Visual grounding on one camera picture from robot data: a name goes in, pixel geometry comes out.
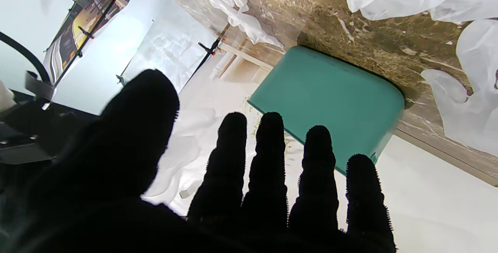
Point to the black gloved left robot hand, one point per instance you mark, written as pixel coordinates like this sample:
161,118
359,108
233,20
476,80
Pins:
97,206

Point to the green plastic basket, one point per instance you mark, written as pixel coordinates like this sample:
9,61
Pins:
330,97

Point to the black spring clamp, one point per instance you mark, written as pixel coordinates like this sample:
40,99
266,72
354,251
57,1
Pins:
207,48
85,33
121,80

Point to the translucent white plastic sheet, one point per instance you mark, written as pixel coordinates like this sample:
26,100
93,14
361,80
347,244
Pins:
167,43

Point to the dark printed banner with yellow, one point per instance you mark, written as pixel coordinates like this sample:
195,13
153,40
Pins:
89,19

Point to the printed kitchen scene backdrop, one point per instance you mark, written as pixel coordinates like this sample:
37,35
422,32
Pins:
428,206

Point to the grey metal bracket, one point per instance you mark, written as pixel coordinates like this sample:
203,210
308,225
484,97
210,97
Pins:
39,85

